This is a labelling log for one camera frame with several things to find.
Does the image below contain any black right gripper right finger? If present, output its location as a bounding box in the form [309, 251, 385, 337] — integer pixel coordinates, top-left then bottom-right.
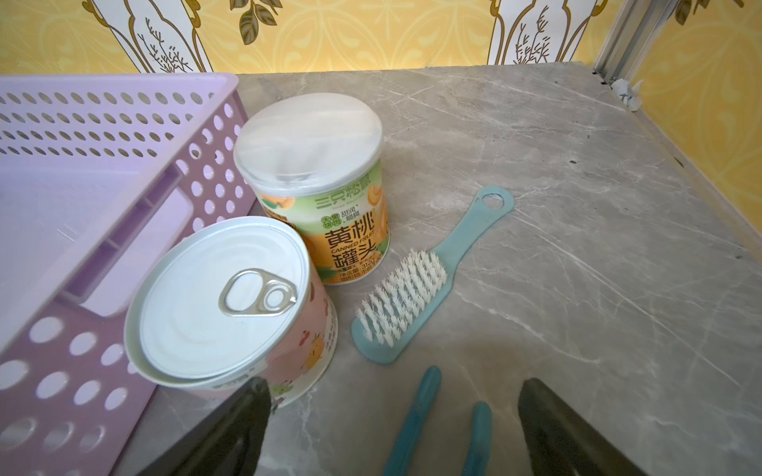
[518, 378, 645, 476]

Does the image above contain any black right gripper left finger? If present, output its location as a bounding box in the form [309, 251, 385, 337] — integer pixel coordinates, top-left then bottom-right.
[141, 377, 272, 475]

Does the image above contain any pink can with pull tab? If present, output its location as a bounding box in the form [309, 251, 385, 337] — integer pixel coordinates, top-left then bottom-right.
[124, 216, 339, 408]

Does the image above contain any purple perforated plastic basket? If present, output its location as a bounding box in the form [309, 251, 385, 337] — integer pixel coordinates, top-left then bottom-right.
[1, 73, 255, 475]

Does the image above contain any teal garden fork tool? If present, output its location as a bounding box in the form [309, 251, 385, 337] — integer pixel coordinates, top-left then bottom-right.
[382, 366, 493, 475]

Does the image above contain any teal scrubbing brush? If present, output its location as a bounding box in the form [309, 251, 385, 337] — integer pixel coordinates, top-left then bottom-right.
[350, 186, 515, 365]

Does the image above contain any aluminium frame post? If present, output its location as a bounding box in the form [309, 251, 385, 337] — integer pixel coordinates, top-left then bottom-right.
[593, 0, 669, 84]

